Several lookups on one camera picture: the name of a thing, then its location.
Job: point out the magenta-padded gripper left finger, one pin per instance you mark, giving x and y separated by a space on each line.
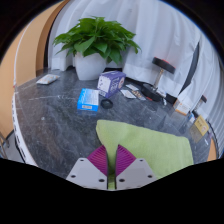
88 173

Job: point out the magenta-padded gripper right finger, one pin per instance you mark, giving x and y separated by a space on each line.
135 172

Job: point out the light green towel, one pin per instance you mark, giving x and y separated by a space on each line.
153 148

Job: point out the small black round object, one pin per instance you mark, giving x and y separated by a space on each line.
107 103

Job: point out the printed picture card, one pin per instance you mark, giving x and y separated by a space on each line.
140 95

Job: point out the small white and blue box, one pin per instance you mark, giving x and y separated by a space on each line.
191 118

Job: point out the white paper card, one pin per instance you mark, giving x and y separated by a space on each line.
132 87
128 94

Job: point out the orange and white tissue box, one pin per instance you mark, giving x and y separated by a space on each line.
182 108

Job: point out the yellow standing sign card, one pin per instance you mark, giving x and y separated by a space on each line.
201 125

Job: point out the purple cardboard box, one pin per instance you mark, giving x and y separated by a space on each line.
110 83

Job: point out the bar stool with red-black seat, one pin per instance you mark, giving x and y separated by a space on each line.
202 99
163 65

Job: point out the white flat packet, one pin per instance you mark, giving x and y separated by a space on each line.
47 79

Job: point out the green plant in white pot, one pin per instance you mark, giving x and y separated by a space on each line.
95 41

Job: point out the white curtain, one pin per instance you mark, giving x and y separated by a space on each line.
160 30

